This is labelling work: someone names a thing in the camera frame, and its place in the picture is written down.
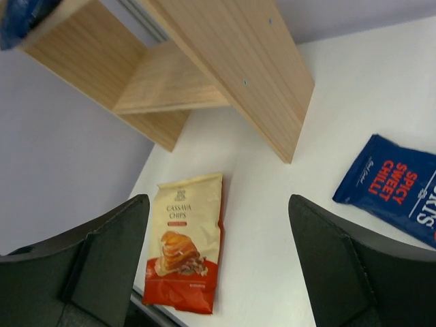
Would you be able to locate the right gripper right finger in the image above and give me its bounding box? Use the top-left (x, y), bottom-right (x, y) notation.
top-left (288, 194), bottom-right (435, 326)

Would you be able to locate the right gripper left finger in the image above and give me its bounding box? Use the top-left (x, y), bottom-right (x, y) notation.
top-left (1, 194), bottom-right (150, 326)

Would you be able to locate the left cassava chips bag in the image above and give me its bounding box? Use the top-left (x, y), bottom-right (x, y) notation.
top-left (142, 173), bottom-right (224, 315)

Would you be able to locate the wooden two-tier shelf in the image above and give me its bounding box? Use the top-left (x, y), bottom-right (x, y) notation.
top-left (18, 1), bottom-right (314, 163)

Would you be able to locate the left aluminium frame post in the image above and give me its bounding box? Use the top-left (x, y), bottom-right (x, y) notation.
top-left (118, 0), bottom-right (170, 43)

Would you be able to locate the spicy sweet chilli bag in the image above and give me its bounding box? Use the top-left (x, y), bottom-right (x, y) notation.
top-left (332, 134), bottom-right (435, 248)

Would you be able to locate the blue sea salt vinegar bag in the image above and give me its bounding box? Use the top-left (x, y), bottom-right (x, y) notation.
top-left (1, 0), bottom-right (61, 51)

